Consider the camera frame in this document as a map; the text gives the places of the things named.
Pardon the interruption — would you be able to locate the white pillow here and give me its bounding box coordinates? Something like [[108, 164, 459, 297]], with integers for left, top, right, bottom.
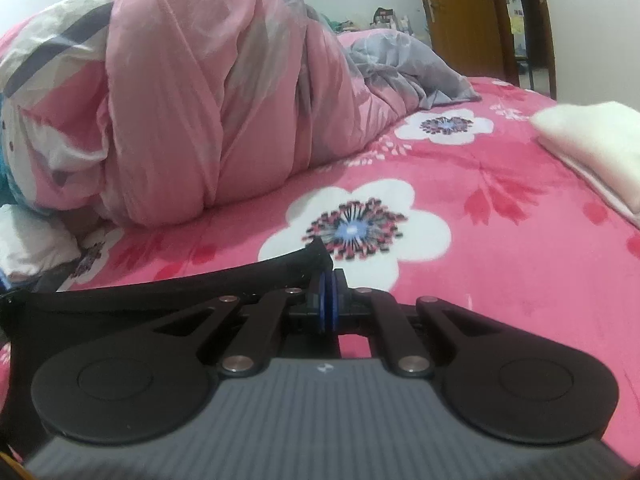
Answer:
[[0, 203, 81, 281]]

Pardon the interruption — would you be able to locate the brown wooden door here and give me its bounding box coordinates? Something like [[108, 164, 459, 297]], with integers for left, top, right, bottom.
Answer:
[[411, 0, 516, 86]]

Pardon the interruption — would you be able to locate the pink patterned quilt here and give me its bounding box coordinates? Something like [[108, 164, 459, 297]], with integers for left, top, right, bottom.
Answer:
[[0, 0, 401, 226]]

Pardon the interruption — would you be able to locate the grey floral blanket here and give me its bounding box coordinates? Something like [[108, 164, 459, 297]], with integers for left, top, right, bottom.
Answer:
[[305, 5, 482, 110]]

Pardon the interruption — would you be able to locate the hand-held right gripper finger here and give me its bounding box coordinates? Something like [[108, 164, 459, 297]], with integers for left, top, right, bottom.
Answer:
[[152, 270, 331, 377], [330, 269, 501, 378]]

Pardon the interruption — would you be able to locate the folded white cloth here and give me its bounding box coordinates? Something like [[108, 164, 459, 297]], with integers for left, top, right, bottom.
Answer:
[[530, 101, 640, 228]]

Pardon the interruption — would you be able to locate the black shirt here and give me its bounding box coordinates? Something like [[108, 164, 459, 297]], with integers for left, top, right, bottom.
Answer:
[[0, 237, 335, 411]]

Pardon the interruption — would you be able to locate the pink floral bed sheet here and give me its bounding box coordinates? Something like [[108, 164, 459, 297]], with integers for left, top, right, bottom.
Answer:
[[0, 30, 640, 461]]

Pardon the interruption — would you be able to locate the clutter of small containers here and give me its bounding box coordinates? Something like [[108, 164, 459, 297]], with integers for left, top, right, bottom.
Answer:
[[369, 6, 416, 33]]

